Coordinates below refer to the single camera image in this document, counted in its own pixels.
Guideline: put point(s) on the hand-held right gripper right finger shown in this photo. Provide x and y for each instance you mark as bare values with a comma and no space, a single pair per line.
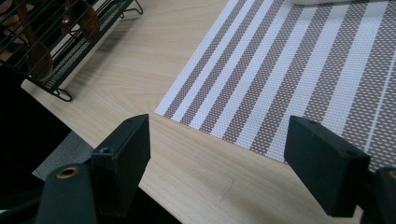
327,168

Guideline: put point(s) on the white square plate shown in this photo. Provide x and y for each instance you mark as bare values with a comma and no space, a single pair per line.
327,1

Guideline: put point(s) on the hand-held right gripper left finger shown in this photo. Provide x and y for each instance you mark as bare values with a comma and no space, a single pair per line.
123,161

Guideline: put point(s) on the striped woven placemat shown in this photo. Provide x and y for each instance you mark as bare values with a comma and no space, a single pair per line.
280,77

